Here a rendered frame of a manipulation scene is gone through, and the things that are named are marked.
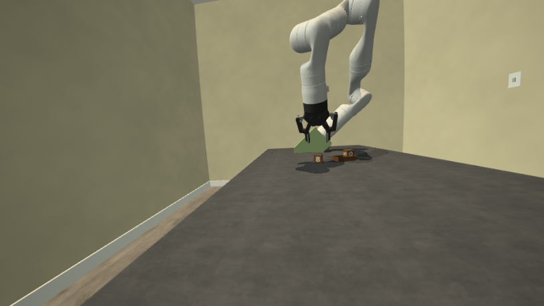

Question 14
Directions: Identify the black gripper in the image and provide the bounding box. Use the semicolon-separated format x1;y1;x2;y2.
295;100;338;143

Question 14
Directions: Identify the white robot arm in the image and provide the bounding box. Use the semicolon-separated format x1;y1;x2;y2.
289;0;380;138

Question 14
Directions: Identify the brown number cube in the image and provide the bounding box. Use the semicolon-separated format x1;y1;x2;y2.
343;149;354;157
313;154;323;163

